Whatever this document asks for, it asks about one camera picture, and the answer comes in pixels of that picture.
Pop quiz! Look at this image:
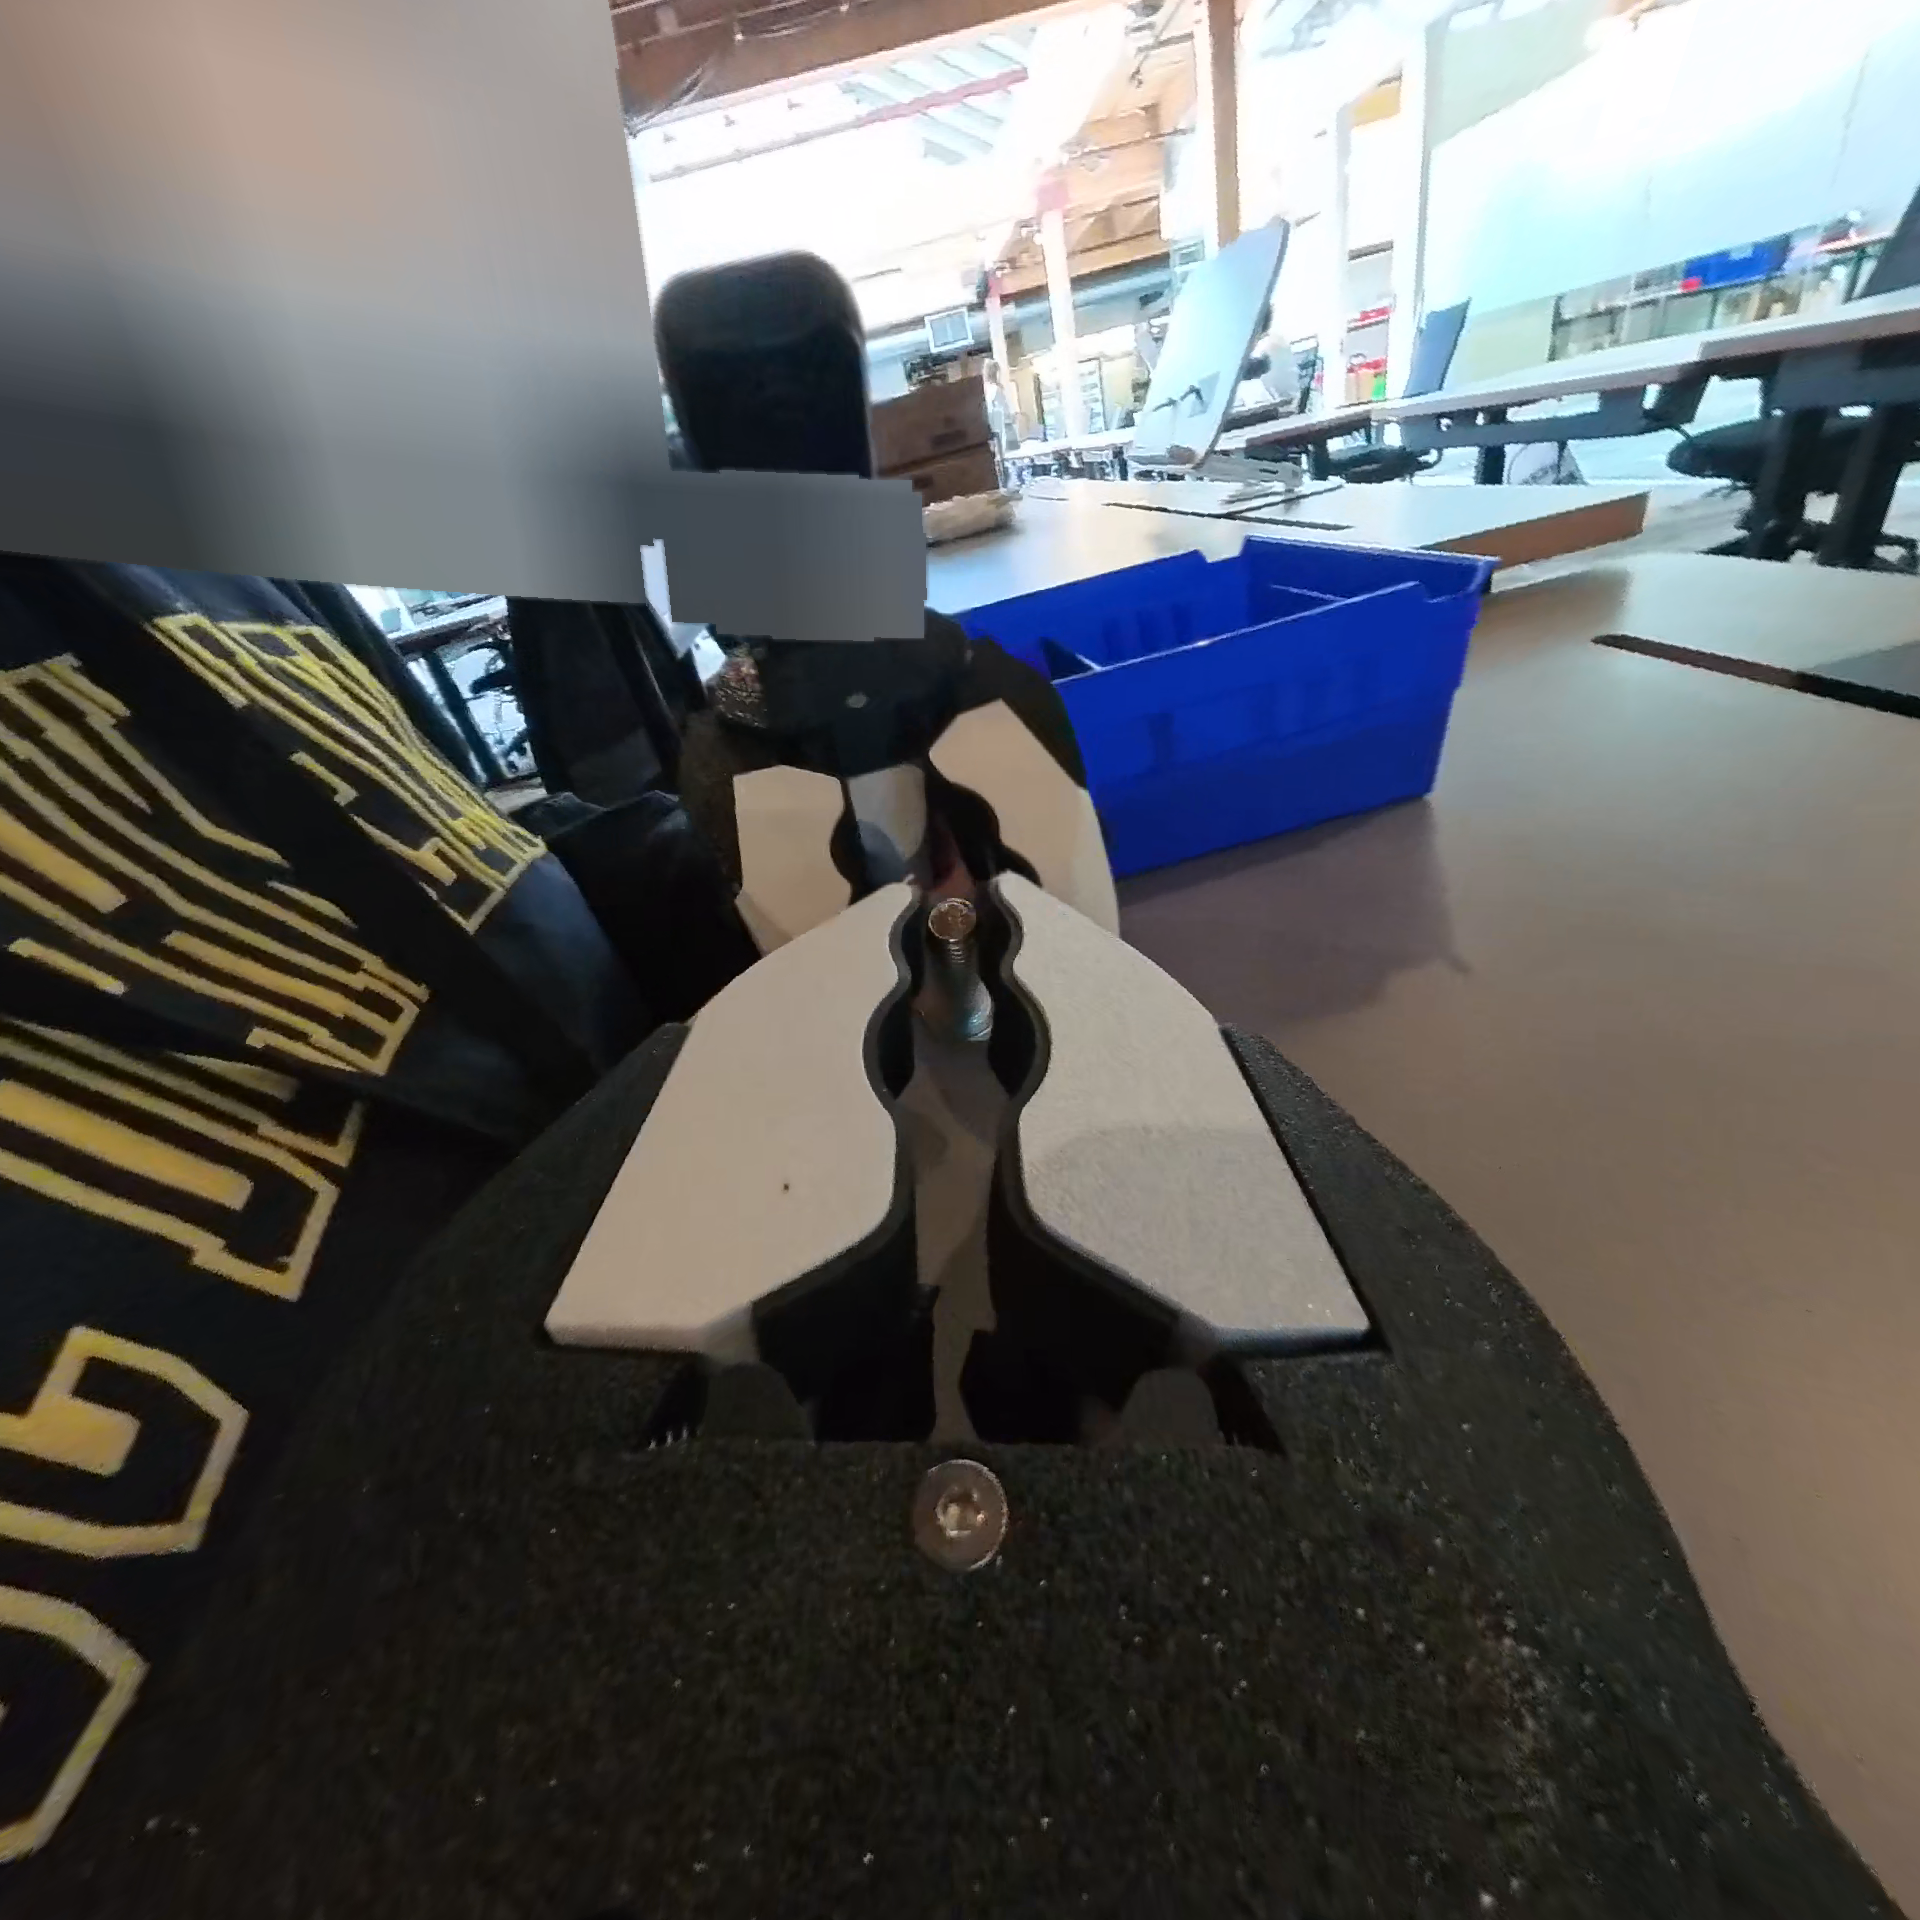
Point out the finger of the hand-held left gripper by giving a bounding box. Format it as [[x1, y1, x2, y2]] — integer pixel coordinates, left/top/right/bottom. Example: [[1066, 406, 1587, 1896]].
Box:
[[918, 709, 1123, 935], [732, 764, 922, 955]]

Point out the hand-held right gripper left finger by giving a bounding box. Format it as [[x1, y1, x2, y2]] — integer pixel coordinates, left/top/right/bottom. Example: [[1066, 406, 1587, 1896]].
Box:
[[544, 881, 922, 1369]]

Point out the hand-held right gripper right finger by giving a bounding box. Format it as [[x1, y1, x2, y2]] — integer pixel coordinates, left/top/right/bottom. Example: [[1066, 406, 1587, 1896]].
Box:
[[989, 869, 1374, 1344]]

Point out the silver bolt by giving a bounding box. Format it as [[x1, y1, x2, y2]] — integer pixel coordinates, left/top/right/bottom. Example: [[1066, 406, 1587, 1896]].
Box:
[[924, 895, 999, 1042]]

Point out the person's left forearm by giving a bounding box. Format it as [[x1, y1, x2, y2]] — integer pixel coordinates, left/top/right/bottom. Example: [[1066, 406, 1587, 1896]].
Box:
[[518, 786, 759, 1036]]

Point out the large cardboard box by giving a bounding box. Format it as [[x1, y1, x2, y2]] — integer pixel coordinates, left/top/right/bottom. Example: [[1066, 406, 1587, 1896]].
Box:
[[869, 393, 994, 469]]

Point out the blue plastic divided bin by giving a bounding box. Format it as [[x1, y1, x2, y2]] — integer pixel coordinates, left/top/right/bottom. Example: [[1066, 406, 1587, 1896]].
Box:
[[956, 536, 1502, 879]]

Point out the wood-edged white desk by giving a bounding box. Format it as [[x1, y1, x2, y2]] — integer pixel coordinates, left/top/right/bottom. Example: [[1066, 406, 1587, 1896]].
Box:
[[928, 478, 1654, 618]]

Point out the silver monitor on stand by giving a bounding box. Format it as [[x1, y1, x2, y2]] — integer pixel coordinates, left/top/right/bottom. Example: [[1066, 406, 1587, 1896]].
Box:
[[1131, 219, 1346, 499]]

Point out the person's dark printed shirt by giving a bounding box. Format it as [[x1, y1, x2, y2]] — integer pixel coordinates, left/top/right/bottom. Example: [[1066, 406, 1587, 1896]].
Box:
[[0, 557, 752, 1868]]

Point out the blue office chair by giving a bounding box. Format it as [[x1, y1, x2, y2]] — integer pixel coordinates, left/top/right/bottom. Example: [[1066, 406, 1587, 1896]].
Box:
[[1358, 298, 1475, 483]]

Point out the white standing desk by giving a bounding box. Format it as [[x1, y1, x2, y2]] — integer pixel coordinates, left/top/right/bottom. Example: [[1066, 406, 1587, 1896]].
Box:
[[1373, 284, 1920, 563]]

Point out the black mesh office chair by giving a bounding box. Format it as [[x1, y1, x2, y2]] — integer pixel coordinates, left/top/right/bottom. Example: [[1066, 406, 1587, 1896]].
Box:
[[1666, 200, 1920, 563]]

